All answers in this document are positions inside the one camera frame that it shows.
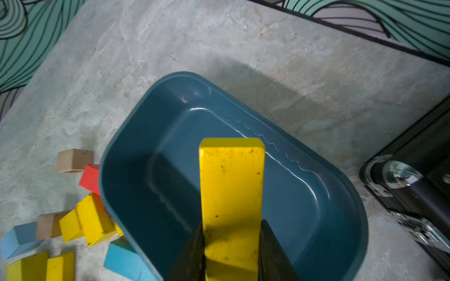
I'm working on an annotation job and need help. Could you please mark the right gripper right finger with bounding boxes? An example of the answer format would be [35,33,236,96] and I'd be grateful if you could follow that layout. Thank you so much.
[258,220,301,281]

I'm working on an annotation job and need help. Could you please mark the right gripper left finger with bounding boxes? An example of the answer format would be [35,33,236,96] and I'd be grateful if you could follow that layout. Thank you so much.
[165,223,206,281]

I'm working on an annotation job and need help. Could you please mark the yellow long block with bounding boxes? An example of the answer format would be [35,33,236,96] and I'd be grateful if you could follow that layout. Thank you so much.
[199,138,266,281]

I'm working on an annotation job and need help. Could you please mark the teal long block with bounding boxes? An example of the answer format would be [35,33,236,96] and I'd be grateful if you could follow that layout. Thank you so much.
[104,238,157,281]

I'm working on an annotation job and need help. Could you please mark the teal plastic bin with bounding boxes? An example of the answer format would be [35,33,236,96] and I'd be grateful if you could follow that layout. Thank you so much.
[99,72,368,281]

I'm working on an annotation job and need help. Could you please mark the red block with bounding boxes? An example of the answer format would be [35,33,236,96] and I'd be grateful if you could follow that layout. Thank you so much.
[79,164,100,195]

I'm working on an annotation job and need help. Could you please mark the lettered wood cube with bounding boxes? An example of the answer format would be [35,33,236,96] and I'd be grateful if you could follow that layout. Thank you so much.
[56,149,94,173]

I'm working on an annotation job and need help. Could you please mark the black hard case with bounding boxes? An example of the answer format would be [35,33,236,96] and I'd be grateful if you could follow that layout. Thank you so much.
[359,97,450,275]

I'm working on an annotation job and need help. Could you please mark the small light blue block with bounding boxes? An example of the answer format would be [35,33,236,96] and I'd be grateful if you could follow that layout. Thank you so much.
[1,222,43,259]

